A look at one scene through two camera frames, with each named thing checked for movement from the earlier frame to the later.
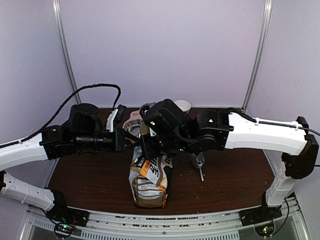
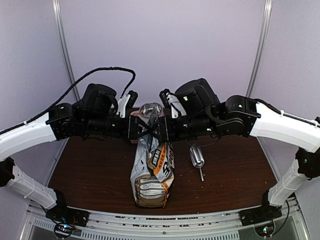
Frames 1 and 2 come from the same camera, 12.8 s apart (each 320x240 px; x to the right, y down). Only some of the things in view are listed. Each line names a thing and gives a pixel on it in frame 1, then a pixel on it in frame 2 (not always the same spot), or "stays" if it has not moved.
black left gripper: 120,135 → 133,133
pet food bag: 149,179 stays
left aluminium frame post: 64,46 stays
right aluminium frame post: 265,25 stays
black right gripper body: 152,151 → 166,129
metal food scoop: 198,161 stays
